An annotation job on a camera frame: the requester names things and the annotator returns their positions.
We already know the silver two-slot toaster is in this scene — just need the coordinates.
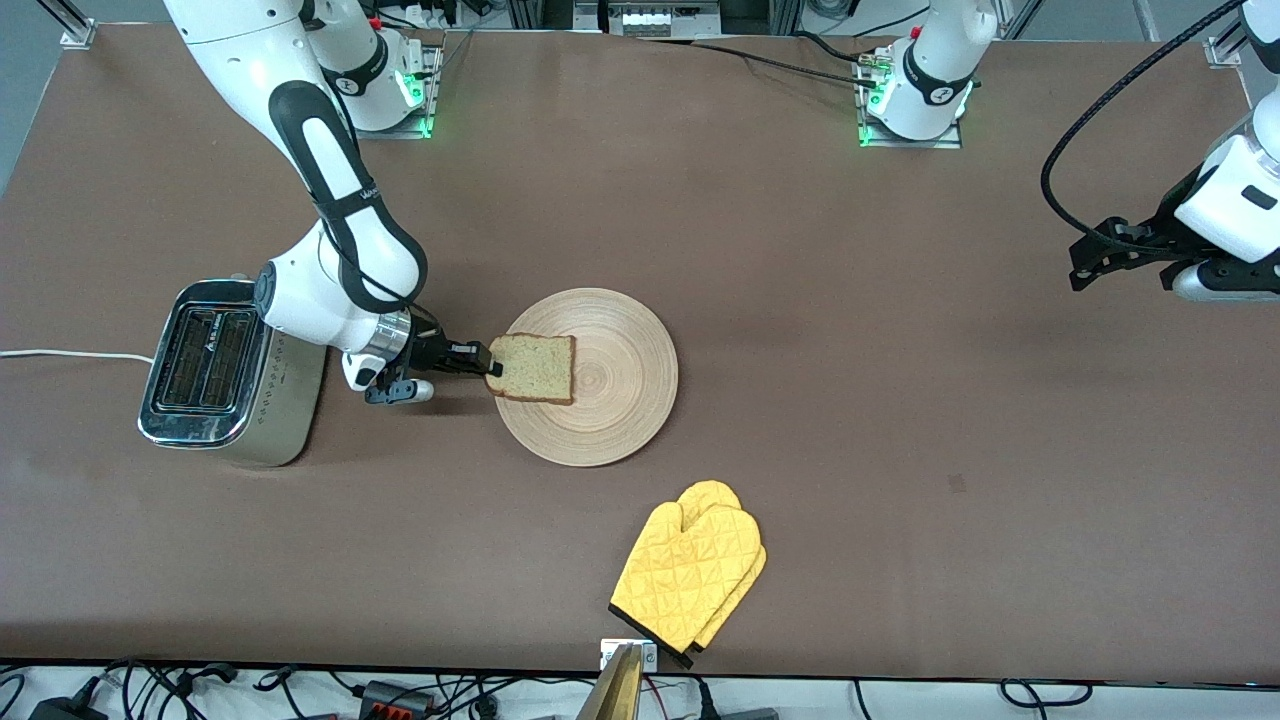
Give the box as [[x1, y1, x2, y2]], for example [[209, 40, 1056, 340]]
[[137, 275, 329, 468]]

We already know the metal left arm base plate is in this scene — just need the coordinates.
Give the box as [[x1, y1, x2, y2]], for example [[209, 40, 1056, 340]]
[[855, 45, 966, 151]]

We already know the white power strip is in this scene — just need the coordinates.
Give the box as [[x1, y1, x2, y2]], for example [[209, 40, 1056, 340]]
[[597, 0, 723, 38]]

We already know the white toaster power cord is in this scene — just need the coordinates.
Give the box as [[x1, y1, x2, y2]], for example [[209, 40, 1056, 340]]
[[0, 348, 156, 366]]

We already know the small silver metal bracket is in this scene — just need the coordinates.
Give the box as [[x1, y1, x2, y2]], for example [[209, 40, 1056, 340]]
[[600, 640, 659, 673]]

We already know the round wooden plate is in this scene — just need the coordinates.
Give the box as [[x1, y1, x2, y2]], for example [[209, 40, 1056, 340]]
[[494, 288, 679, 468]]

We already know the slice of brown bread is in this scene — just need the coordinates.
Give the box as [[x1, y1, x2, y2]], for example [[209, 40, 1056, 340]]
[[485, 333, 577, 406]]

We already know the thick black table cable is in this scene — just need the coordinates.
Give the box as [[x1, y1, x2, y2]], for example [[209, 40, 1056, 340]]
[[793, 30, 881, 67]]

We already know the aluminium frame profile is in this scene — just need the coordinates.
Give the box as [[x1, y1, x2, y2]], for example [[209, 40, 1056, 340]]
[[38, 0, 98, 49], [1205, 0, 1261, 68]]

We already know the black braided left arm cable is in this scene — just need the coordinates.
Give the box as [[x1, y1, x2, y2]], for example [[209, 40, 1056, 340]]
[[1040, 0, 1246, 257]]

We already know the gold metal bar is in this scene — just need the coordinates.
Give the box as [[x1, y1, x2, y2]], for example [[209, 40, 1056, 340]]
[[575, 645, 643, 720]]

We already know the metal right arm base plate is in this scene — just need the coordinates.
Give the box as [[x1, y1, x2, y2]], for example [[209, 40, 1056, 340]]
[[355, 40, 442, 141]]

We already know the black and red connector block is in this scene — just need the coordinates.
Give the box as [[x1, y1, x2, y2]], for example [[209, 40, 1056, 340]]
[[358, 680, 438, 717]]

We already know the thin black table cable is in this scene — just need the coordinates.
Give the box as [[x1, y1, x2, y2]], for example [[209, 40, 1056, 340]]
[[640, 38, 881, 91]]

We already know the yellow quilted oven mitt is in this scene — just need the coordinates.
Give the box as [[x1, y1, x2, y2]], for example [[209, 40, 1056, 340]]
[[609, 500, 764, 658], [655, 480, 769, 669]]

